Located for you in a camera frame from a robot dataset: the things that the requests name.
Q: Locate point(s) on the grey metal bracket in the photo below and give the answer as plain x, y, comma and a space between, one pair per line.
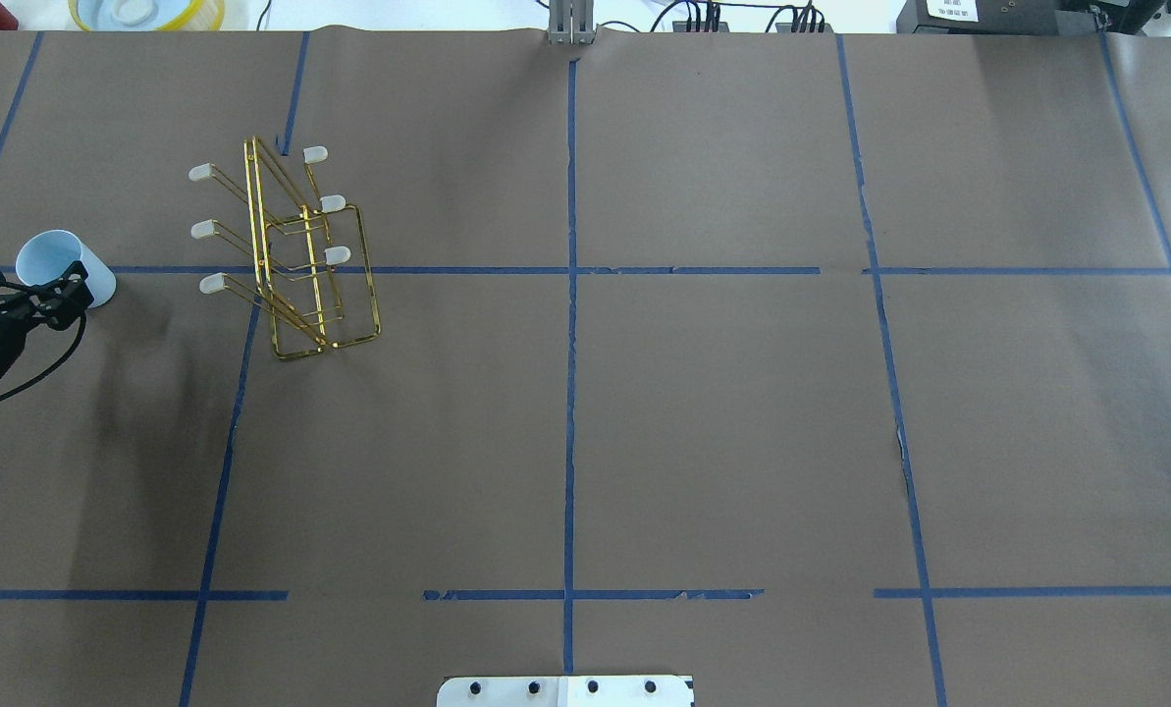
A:
571, 22

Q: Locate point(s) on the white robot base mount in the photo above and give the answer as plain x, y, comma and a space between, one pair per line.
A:
601, 690

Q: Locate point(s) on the light blue plastic cup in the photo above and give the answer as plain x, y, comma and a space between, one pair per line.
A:
45, 257

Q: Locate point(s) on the gold wire cup holder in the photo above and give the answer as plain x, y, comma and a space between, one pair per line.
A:
309, 254

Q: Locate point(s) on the black electronics box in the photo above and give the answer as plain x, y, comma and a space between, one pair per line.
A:
1031, 18

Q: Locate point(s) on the yellow tape roll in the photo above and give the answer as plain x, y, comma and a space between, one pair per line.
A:
148, 15

